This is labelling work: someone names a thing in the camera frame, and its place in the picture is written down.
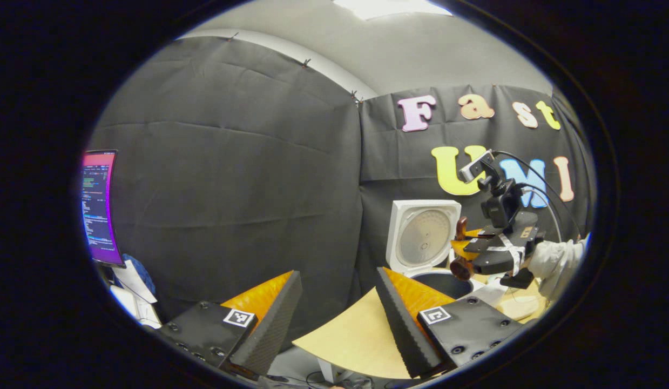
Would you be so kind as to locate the white paper sheet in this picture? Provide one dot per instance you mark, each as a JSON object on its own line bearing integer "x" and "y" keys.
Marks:
{"x": 132, "y": 282}

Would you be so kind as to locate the computer monitor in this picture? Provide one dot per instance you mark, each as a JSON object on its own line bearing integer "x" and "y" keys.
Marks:
{"x": 99, "y": 205}

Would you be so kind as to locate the blue cloth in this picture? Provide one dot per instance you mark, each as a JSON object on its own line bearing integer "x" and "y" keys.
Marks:
{"x": 142, "y": 273}

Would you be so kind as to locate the white box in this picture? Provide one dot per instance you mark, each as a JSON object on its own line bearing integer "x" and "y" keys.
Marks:
{"x": 134, "y": 314}

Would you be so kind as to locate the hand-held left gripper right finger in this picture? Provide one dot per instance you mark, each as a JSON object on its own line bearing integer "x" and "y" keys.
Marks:
{"x": 401, "y": 324}

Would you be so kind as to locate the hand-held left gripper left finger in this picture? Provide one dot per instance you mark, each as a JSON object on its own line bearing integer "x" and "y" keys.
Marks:
{"x": 275, "y": 324}

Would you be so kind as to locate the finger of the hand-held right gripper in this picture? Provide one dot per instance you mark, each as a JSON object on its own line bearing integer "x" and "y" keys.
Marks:
{"x": 461, "y": 247}

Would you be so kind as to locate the brown wooden spoon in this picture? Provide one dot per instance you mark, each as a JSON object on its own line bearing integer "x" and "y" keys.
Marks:
{"x": 461, "y": 269}

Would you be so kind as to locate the white rice cooker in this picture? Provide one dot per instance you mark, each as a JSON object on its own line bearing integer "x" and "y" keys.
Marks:
{"x": 420, "y": 237}

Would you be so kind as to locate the ceiling light panel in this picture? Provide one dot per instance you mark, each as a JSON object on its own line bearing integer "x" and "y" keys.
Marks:
{"x": 388, "y": 6}

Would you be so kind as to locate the white rice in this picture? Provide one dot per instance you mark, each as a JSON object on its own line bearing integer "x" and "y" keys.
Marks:
{"x": 520, "y": 309}

